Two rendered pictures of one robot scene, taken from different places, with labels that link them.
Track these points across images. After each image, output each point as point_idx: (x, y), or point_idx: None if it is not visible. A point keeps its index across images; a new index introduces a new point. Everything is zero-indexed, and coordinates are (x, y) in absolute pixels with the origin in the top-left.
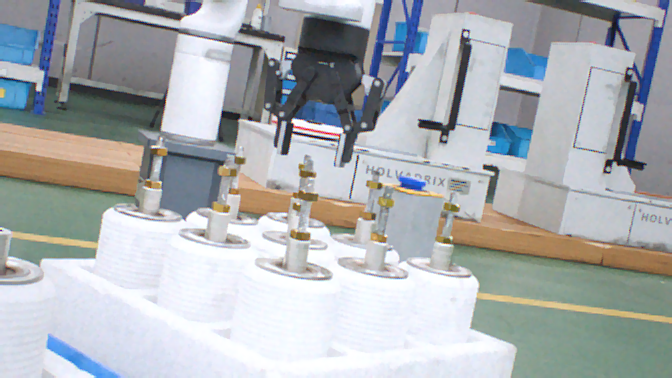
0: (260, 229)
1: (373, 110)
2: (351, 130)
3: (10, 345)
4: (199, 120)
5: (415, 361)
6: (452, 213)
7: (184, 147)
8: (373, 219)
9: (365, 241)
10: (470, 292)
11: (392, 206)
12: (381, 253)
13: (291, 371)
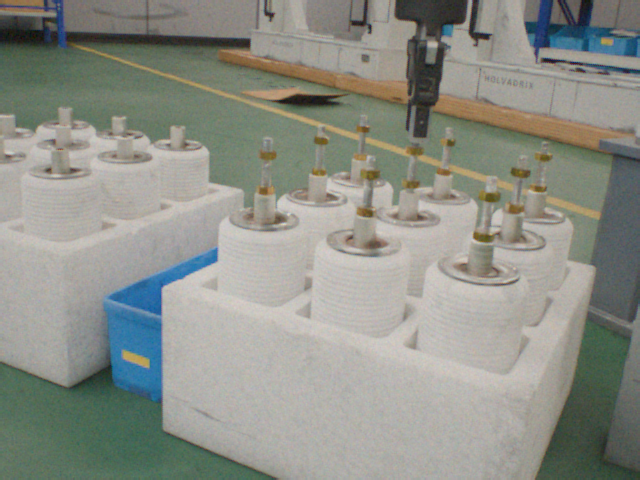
0: (445, 209)
1: (416, 77)
2: (412, 101)
3: (31, 210)
4: None
5: (322, 338)
6: (485, 203)
7: (628, 149)
8: (514, 212)
9: (502, 235)
10: (461, 301)
11: (365, 177)
12: (357, 226)
13: (180, 290)
